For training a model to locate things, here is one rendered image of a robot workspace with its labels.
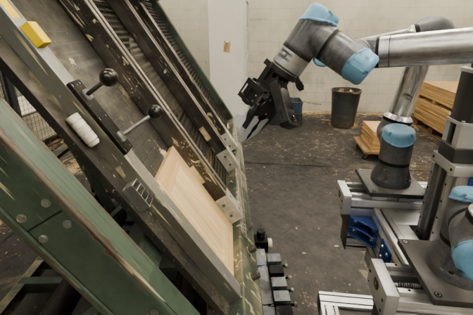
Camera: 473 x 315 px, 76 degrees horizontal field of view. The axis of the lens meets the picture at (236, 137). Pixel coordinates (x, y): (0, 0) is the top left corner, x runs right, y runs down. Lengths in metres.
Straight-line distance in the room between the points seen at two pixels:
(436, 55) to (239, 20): 4.27
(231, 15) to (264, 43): 1.55
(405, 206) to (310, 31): 0.93
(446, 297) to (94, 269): 0.78
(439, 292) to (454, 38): 0.59
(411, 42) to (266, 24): 5.57
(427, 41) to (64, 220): 0.79
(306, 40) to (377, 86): 6.06
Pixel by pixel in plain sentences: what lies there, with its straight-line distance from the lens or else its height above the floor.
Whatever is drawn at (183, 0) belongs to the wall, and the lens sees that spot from 6.55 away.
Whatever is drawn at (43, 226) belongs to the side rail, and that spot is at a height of 1.34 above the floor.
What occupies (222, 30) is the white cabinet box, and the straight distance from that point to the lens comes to 4.96.
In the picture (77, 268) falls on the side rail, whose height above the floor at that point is 1.25.
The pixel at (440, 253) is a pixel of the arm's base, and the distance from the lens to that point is 0.98.
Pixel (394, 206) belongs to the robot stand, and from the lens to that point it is 1.41.
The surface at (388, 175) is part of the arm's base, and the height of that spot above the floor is 1.09.
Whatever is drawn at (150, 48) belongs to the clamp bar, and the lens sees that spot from 1.56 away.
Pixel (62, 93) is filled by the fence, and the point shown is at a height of 1.50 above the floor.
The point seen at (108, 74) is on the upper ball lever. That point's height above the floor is 1.55.
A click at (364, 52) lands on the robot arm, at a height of 1.59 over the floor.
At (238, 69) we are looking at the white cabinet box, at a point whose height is 1.02.
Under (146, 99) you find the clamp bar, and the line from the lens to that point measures 1.09.
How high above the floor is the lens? 1.64
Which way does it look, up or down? 20 degrees down
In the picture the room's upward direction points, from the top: straight up
